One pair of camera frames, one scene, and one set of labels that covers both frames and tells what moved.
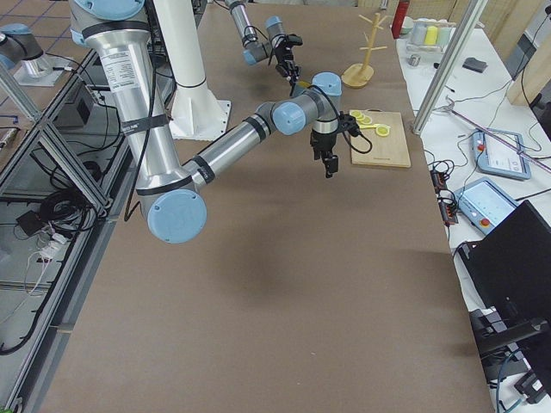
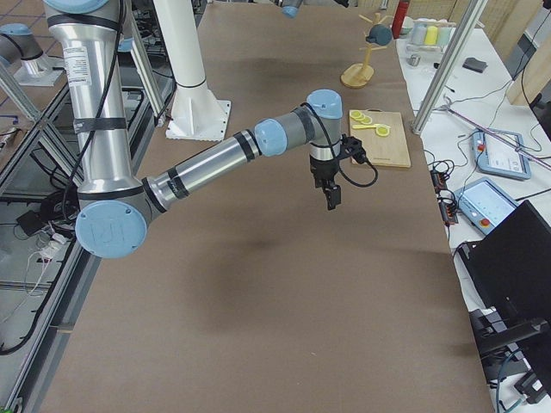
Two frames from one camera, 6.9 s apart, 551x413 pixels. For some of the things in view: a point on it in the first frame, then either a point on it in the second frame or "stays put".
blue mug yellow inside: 300,87 to 380,34
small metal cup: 413,60 stays put
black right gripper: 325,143 to 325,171
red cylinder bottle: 399,17 stays put
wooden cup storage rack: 360,75 stays put
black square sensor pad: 474,64 stays put
